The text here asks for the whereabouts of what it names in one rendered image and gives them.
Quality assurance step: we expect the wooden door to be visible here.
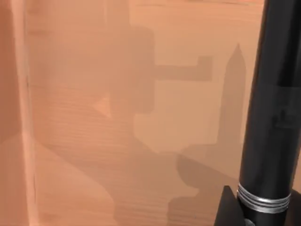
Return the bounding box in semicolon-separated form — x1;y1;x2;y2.
0;0;265;226

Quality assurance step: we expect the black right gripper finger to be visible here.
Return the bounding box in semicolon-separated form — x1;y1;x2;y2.
213;185;246;226

